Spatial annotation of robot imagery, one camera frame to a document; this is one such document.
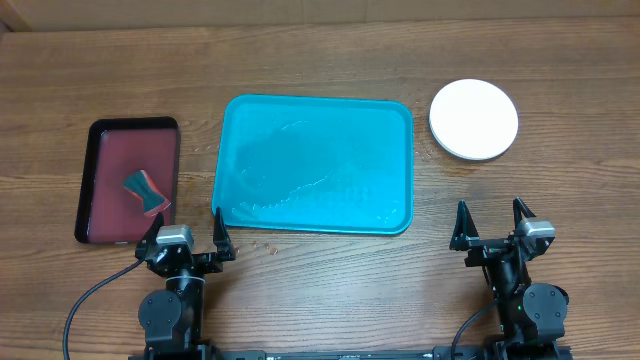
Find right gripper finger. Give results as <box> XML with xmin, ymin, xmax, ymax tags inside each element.
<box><xmin>449</xmin><ymin>200</ymin><xmax>480</xmax><ymax>249</ymax></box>
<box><xmin>513</xmin><ymin>197</ymin><xmax>535</xmax><ymax>223</ymax></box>

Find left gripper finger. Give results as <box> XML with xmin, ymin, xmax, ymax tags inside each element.
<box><xmin>212</xmin><ymin>207</ymin><xmax>235</xmax><ymax>261</ymax></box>
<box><xmin>136</xmin><ymin>213</ymin><xmax>164</xmax><ymax>248</ymax></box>

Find red and green sponge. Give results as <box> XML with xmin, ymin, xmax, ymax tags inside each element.
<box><xmin>123</xmin><ymin>170</ymin><xmax>171</xmax><ymax>217</ymax></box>

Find white plate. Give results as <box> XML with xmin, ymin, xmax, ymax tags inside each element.
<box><xmin>429</xmin><ymin>79</ymin><xmax>519</xmax><ymax>161</ymax></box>

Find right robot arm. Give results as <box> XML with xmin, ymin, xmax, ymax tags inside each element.
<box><xmin>445</xmin><ymin>197</ymin><xmax>572</xmax><ymax>359</ymax></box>

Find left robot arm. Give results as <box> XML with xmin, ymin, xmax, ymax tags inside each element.
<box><xmin>135</xmin><ymin>209</ymin><xmax>236</xmax><ymax>359</ymax></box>

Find black and red tray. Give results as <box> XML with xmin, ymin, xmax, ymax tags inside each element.
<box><xmin>74</xmin><ymin>116</ymin><xmax>180</xmax><ymax>244</ymax></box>

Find teal plastic serving tray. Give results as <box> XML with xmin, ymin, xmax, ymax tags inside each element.
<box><xmin>211</xmin><ymin>94</ymin><xmax>414</xmax><ymax>236</ymax></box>

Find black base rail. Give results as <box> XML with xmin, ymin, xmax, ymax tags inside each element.
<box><xmin>128</xmin><ymin>346</ymin><xmax>573</xmax><ymax>360</ymax></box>

